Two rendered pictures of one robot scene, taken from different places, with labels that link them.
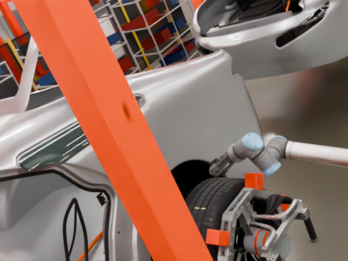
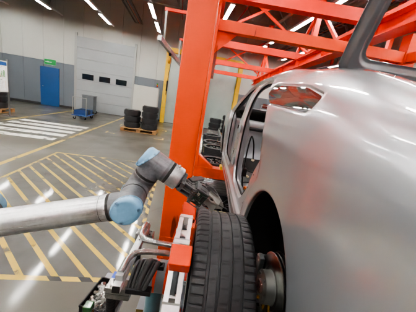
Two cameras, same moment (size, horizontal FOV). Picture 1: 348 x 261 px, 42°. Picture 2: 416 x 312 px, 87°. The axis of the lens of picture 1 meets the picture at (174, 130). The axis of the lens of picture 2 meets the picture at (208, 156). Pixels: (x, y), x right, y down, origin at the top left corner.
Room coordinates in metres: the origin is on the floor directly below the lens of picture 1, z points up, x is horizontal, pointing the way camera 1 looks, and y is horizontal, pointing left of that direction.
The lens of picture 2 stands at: (2.59, -0.77, 1.67)
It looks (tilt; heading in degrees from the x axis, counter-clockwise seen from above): 14 degrees down; 130
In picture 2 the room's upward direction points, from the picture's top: 9 degrees clockwise
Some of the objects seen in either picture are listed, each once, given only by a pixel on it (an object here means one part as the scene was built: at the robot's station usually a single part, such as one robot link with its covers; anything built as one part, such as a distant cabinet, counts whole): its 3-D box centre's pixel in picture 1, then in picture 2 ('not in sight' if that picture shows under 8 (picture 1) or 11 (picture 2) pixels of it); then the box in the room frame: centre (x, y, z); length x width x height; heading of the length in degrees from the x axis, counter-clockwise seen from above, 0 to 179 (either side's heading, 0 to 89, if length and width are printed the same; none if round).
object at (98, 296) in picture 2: not in sight; (102, 300); (1.62, -0.32, 0.51); 0.20 x 0.14 x 0.13; 124
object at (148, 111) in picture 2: not in sight; (141, 118); (-5.58, 4.24, 0.55); 1.40 x 0.80 x 1.09; 48
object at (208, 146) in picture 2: not in sight; (213, 150); (-1.15, 3.85, 0.39); 0.66 x 0.66 x 0.24
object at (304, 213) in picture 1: (299, 213); (119, 288); (1.96, -0.41, 0.93); 0.09 x 0.05 x 0.05; 42
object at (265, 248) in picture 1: (255, 230); (159, 228); (1.84, -0.16, 1.03); 0.19 x 0.18 x 0.11; 42
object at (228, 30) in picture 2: not in sight; (307, 52); (1.28, 2.54, 2.54); 2.58 x 0.12 x 0.42; 42
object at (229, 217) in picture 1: (255, 241); (176, 278); (2.00, -0.15, 0.85); 0.54 x 0.07 x 0.54; 132
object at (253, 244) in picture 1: (266, 243); (161, 275); (1.94, -0.19, 0.85); 0.21 x 0.14 x 0.14; 42
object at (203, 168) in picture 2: not in sight; (213, 166); (0.52, 1.84, 0.69); 0.52 x 0.17 x 0.35; 42
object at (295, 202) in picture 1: (273, 204); (148, 255); (1.97, -0.30, 1.03); 0.19 x 0.18 x 0.11; 42
